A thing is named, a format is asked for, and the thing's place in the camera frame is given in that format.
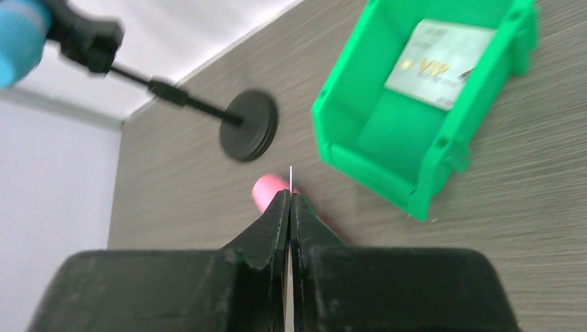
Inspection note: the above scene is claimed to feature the green plastic bin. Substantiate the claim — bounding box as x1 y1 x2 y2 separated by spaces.
312 0 539 220

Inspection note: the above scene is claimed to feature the black microphone stand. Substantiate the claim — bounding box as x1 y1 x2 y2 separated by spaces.
42 1 278 163

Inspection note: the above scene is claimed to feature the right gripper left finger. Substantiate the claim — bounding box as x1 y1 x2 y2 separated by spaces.
28 190 291 331

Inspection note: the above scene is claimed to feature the white VIP card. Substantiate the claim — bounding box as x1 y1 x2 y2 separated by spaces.
385 19 496 111

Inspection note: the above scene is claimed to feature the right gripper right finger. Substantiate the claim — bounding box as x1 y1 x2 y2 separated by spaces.
289 194 520 331

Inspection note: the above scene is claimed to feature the pink toy microphone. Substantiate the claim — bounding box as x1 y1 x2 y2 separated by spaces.
251 173 341 239

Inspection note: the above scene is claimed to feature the blue toy microphone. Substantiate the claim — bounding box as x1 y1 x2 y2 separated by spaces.
1 0 52 90

